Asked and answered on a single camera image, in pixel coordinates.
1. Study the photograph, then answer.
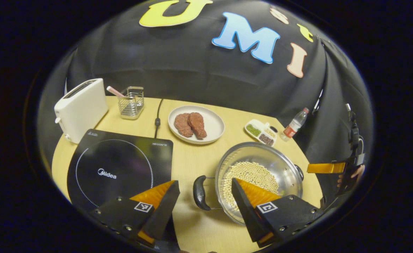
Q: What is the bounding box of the clear plastic water bottle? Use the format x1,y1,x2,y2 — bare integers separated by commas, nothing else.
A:
280,107,310,142

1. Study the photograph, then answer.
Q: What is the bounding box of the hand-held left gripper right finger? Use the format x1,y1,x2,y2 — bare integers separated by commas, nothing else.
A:
231,178,324,248

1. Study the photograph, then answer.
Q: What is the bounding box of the wire mesh basket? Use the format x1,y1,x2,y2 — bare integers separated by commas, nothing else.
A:
118,86,145,121

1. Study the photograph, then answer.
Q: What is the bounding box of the white round plate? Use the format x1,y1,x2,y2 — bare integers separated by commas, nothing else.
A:
168,105,225,145

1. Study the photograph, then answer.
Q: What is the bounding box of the steel pot with black handles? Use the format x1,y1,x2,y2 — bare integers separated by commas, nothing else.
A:
193,142,304,226

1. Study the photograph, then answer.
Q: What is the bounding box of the white divided bean dish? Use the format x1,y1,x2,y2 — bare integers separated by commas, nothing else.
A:
244,119,279,147

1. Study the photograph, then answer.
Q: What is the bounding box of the black induction cooktop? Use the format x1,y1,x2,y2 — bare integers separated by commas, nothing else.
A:
67,129,174,213

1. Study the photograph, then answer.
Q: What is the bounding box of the heap of pale soybeans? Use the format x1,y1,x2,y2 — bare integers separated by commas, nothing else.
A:
222,161,280,211

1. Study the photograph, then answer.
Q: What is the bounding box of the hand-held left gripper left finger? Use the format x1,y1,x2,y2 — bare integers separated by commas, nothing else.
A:
89,180,181,248

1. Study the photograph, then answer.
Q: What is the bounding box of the pink utensil handle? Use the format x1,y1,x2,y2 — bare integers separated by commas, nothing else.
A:
107,86,126,98

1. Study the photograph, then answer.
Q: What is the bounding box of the white toaster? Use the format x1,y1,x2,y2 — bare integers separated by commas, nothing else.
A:
54,78,109,144

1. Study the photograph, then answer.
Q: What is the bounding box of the black power cable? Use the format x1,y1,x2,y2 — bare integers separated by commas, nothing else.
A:
154,98,164,139

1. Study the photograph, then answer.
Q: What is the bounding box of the brown steak piece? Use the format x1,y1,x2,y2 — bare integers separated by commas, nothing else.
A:
187,112,207,140
174,113,194,138

